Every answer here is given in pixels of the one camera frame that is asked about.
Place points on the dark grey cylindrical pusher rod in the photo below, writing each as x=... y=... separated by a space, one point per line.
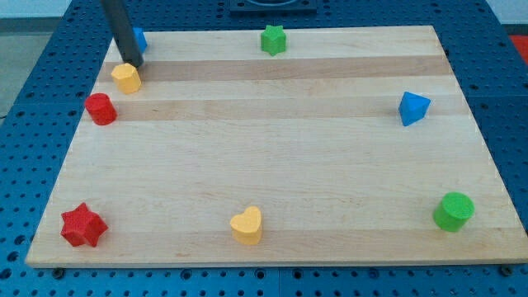
x=122 y=31

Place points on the yellow hexagon block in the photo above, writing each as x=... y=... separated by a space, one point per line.
x=126 y=78

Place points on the blue cube block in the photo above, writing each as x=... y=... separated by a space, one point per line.
x=141 y=40

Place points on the red cylinder block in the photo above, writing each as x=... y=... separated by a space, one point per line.
x=101 y=109

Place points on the green star block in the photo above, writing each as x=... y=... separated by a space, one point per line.
x=273 y=40

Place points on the red star block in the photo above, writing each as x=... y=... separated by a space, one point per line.
x=82 y=226

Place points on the yellow heart block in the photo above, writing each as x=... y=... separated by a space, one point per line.
x=247 y=226

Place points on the light wooden board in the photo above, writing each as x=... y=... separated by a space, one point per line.
x=311 y=136

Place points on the blue triangle block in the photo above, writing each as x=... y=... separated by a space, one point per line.
x=412 y=108

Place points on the green cylinder block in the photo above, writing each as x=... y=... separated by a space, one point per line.
x=453 y=212

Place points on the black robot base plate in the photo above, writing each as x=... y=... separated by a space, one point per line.
x=271 y=6

